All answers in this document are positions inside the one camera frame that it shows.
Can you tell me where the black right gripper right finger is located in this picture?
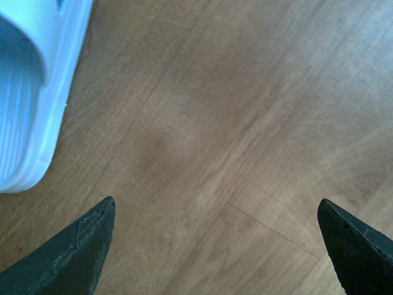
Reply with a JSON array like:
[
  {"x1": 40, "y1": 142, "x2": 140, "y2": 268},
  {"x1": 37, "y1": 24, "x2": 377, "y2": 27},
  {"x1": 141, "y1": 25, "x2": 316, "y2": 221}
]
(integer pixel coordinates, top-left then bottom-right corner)
[{"x1": 317, "y1": 199, "x2": 392, "y2": 294}]

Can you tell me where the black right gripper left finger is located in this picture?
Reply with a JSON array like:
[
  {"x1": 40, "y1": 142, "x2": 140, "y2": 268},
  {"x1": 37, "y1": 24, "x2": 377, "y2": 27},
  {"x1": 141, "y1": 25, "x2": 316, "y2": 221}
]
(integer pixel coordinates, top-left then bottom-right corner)
[{"x1": 1, "y1": 197, "x2": 115, "y2": 294}]

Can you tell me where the light blue slide sandal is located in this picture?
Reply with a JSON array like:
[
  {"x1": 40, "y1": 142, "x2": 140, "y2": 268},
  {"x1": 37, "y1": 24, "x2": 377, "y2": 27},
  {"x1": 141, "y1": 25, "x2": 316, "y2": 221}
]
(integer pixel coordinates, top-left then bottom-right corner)
[{"x1": 1, "y1": 1, "x2": 93, "y2": 194}]

